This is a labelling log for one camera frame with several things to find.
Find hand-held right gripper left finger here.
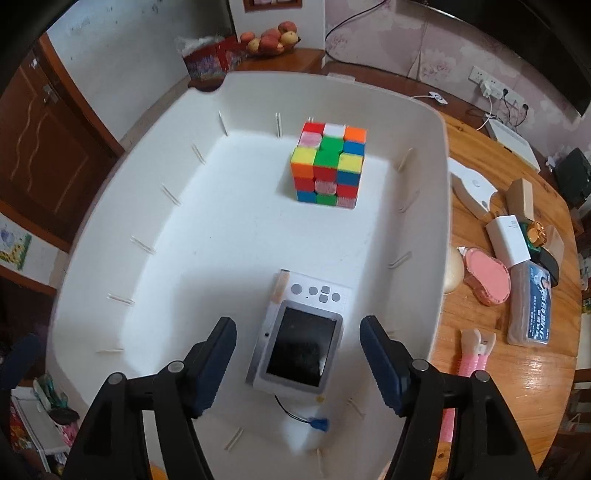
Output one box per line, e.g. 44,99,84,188
62,316,238,480

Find white rack with clutter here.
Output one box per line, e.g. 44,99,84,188
9,374,78,472

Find black flat television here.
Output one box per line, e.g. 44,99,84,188
425,0,591,116

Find red gift box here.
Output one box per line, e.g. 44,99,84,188
175,34,245,85

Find clear plastic box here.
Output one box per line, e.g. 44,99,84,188
507,261,557,347

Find brown wooden door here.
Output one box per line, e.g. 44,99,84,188
0,34,124,250

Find small cardboard box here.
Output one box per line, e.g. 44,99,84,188
505,178,536,217

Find pink shell compact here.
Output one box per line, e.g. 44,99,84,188
462,247,512,306

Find colourful wall sticker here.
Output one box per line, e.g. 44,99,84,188
0,217,33,271

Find wooden side cabinet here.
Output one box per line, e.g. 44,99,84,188
235,46,327,75

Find white set-top box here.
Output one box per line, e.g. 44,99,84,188
488,119,541,173

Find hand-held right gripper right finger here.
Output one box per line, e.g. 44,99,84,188
359,315,539,480

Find dark fruit bowl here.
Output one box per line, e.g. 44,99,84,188
245,44,296,59

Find small white digital camera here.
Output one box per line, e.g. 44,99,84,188
245,268,354,435

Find black power cable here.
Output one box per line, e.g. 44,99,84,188
502,88,530,126

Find black television cable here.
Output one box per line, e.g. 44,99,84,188
324,0,387,64

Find white curved plastic device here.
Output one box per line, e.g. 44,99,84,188
450,159,498,220

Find multicoloured puzzle cube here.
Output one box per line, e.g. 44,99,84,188
290,121,368,210

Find white rectangular box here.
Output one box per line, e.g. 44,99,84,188
485,215,532,267

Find cream round compact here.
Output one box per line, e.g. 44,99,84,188
443,244,465,294

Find pink comb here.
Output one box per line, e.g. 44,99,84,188
441,329,498,444

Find white plastic bin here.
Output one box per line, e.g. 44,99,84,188
45,70,452,480

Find white wall power outlet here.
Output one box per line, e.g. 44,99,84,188
470,65,527,108

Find gold round ornament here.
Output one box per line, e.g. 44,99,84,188
522,220,548,250

